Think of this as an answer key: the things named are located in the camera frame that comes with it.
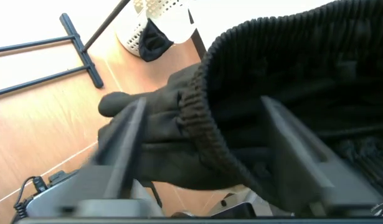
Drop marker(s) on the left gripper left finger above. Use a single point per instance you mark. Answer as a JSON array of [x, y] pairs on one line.
[[116, 180]]

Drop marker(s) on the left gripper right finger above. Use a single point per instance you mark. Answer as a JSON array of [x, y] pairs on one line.
[[319, 186]]

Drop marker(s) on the black garment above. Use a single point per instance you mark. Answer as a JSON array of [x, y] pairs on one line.
[[272, 62]]

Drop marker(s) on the heap of clothes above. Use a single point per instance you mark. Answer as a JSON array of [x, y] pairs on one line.
[[152, 43]]

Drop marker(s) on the black clothes rack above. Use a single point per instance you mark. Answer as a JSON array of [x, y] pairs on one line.
[[85, 59]]

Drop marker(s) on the white laundry basket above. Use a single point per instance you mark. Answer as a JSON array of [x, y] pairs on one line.
[[166, 28]]

